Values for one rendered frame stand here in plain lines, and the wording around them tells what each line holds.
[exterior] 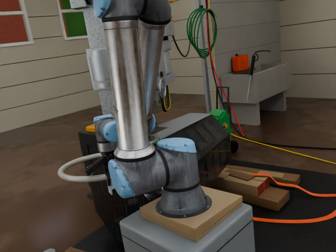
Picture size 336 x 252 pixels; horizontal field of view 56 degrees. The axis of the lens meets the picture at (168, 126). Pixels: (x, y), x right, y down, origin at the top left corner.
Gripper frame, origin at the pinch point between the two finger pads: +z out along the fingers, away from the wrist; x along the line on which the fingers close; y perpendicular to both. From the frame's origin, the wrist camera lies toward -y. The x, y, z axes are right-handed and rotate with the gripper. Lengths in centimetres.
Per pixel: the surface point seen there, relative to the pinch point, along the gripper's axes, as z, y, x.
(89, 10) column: -112, 12, 170
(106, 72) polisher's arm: -53, 18, 164
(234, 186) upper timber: 62, 116, 105
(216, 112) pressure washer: 13, 154, 224
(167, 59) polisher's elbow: -59, 69, 125
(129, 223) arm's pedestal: 4.1, 5.1, -28.8
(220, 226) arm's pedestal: 4, 37, -47
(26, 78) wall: -50, -135, 679
